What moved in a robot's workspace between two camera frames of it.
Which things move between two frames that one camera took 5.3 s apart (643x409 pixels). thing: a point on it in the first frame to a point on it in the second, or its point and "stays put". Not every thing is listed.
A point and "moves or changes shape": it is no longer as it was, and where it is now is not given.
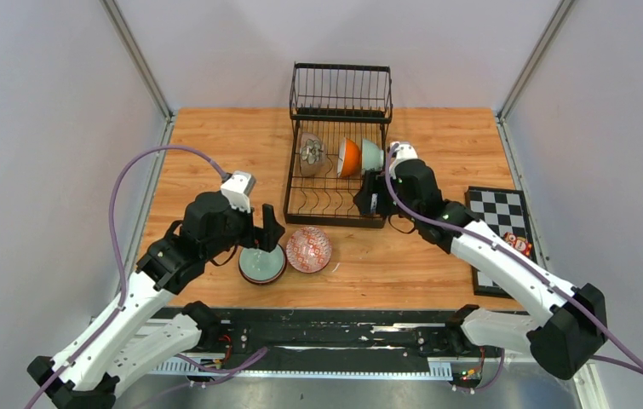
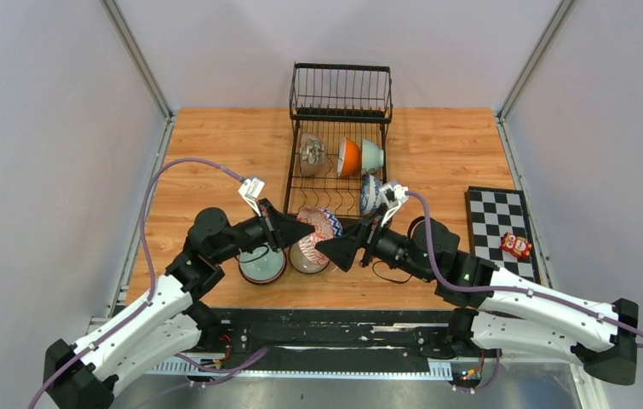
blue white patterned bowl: [308, 249] moves or changes shape
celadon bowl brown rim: [372, 156] stays put
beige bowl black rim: [312, 154] stays put
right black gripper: [363, 198] to [341, 250]
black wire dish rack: [341, 115] stays put
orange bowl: [349, 158] stays put
